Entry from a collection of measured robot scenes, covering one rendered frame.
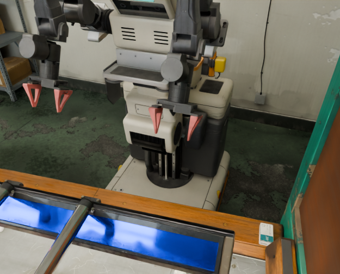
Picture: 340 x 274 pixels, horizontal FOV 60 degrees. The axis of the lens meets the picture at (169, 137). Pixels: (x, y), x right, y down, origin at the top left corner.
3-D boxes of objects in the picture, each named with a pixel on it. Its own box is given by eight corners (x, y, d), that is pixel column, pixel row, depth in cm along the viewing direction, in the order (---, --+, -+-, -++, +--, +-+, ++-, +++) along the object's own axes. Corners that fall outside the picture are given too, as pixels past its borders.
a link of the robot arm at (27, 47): (69, 24, 90) (46, 21, 93) (42, 14, 79) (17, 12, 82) (66, 64, 93) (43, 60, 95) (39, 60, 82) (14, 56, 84)
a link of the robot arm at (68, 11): (97, 6, 104) (84, 5, 105) (80, -9, 94) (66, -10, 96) (91, 32, 104) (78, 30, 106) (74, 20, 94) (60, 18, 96)
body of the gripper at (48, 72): (54, 86, 89) (56, 61, 88) (27, 81, 92) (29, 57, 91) (68, 87, 95) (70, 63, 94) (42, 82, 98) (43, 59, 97)
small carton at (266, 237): (259, 226, 86) (260, 222, 85) (271, 229, 85) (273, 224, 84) (258, 244, 81) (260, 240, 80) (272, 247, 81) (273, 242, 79)
